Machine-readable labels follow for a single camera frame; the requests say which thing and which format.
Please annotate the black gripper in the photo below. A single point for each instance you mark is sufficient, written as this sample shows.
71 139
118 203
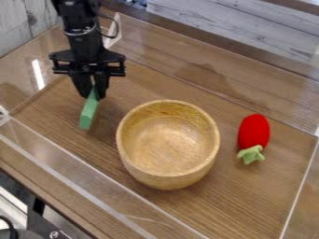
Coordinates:
89 58

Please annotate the green rectangular block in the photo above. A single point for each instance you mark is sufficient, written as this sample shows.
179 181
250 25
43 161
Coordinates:
90 110

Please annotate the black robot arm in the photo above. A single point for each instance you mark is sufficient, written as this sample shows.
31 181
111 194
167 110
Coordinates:
81 19

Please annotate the clear acrylic tray wall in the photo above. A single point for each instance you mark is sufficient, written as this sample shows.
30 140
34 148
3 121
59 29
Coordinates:
109 210

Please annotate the brown wooden bowl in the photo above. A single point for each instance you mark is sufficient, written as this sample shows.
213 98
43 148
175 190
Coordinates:
169 141

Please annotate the clear acrylic corner bracket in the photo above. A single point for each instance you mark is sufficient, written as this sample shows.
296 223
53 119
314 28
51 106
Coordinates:
113 30

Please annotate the black table leg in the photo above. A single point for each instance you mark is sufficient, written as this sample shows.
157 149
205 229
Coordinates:
39 206

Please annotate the red plush strawberry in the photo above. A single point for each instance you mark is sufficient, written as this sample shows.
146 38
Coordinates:
254 137

